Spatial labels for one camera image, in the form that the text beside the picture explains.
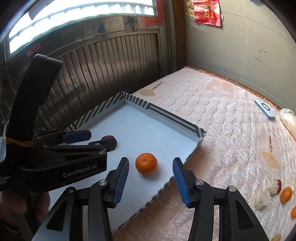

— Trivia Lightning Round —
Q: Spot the pink quilted mattress cover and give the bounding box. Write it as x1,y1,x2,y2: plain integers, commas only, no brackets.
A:
113,68,295,240

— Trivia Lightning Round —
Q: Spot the brown longan fruit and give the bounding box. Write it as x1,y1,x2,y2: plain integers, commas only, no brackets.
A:
271,234,281,241

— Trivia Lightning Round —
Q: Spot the white blue flat scale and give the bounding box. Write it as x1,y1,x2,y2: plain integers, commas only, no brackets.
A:
254,99,276,120

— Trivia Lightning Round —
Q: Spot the large orange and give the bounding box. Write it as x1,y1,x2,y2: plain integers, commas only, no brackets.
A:
291,207,296,219

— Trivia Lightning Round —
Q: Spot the red paper window strip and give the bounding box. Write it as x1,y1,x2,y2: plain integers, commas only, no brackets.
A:
144,0,165,27

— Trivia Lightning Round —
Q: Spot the striped cardboard box lid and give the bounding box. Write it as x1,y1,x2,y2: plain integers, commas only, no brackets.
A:
67,92,206,231

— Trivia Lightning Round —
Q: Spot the wrapped white daikon radish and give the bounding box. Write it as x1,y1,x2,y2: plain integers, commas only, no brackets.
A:
280,108,296,139

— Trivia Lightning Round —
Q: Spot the small orange tangerine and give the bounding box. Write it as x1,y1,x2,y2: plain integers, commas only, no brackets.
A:
280,187,292,203

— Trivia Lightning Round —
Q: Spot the red jujube date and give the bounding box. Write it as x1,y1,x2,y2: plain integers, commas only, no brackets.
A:
101,135,115,141

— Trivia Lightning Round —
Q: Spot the window with blinds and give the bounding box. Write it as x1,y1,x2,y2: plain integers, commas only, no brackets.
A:
7,0,159,55

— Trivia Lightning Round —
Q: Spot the person's hand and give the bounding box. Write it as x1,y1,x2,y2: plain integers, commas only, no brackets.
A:
1,191,51,228

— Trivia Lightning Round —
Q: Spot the red hanging calendar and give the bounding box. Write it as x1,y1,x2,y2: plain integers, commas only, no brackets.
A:
186,0,222,27

